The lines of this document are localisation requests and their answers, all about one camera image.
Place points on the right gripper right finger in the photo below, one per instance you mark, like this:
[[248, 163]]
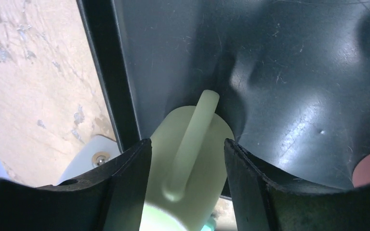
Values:
[[266, 198]]

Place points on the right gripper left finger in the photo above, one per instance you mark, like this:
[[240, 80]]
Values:
[[107, 198]]

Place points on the green cup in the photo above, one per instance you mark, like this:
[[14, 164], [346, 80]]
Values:
[[187, 172]]

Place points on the black tray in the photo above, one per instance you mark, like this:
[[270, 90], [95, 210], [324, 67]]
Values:
[[293, 76]]

